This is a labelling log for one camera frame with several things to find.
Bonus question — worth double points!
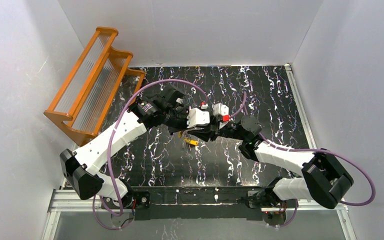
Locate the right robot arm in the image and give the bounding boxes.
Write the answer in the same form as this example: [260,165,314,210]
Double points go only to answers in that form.
[187,115,354,209]

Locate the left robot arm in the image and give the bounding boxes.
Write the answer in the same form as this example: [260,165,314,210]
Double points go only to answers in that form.
[59,84,187,200]

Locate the orange wooden rack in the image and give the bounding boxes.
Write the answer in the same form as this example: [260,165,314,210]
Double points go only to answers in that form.
[43,26,146,146]

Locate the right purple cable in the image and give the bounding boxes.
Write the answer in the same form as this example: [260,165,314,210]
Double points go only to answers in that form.
[230,92,377,228]

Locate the purple cable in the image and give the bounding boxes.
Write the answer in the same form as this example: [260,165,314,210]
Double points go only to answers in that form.
[91,78,209,231]
[230,92,377,228]

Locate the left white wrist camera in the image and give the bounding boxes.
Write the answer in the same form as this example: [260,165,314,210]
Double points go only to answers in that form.
[186,102,210,129]

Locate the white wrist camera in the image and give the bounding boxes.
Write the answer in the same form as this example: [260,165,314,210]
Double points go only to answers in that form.
[213,102,230,123]
[186,102,210,129]

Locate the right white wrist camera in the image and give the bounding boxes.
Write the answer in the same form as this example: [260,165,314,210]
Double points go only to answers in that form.
[213,102,230,123]

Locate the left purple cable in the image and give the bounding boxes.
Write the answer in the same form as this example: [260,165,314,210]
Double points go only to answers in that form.
[91,78,209,231]

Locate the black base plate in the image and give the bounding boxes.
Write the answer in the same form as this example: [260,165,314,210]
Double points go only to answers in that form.
[100,186,287,221]

